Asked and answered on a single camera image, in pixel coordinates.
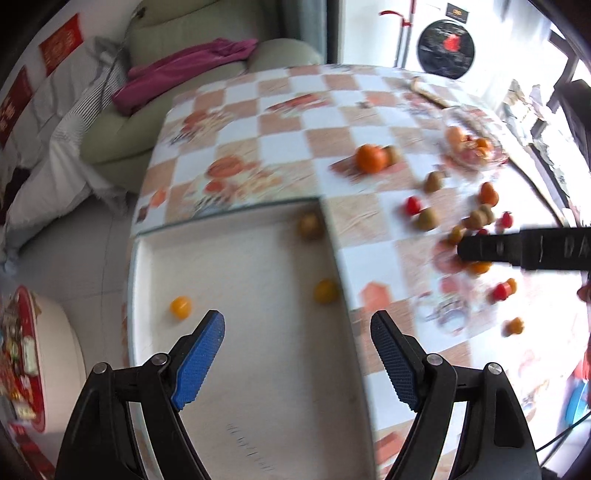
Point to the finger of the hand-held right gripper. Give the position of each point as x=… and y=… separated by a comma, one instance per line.
x=489, y=248

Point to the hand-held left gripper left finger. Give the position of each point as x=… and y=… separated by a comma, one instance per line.
x=198, y=364

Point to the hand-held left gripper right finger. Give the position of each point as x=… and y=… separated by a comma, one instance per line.
x=392, y=360

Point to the small orange kumquat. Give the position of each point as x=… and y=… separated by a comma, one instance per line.
x=456, y=234
x=513, y=326
x=480, y=267
x=488, y=193
x=483, y=146
x=511, y=285

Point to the brown kiwi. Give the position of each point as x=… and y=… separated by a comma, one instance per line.
x=480, y=217
x=435, y=181
x=427, y=218
x=394, y=154

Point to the red cherry tomato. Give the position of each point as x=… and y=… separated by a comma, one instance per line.
x=412, y=205
x=498, y=291
x=505, y=219

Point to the orange fruit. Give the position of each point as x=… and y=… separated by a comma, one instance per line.
x=456, y=137

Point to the large orange tangerine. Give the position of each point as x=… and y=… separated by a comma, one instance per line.
x=371, y=158

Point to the blue plastic object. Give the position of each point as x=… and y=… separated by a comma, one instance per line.
x=578, y=406

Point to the wooden stick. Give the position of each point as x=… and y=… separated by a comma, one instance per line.
x=428, y=91

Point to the red snack tray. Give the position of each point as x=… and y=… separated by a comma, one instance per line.
x=21, y=360

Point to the white washing machine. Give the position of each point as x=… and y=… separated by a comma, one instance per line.
x=445, y=44

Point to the red and white pole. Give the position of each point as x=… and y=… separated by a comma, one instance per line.
x=402, y=32

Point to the checkered tablecloth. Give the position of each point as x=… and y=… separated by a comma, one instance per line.
x=286, y=134

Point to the grey striped blanket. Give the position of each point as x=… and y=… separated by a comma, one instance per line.
x=69, y=124

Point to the magenta cloth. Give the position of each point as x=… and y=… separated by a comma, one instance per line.
x=184, y=69

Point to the pale green sofa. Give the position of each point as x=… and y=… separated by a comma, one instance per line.
x=194, y=41

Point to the red paper wall decoration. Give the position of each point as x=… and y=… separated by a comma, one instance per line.
x=13, y=108
x=60, y=44

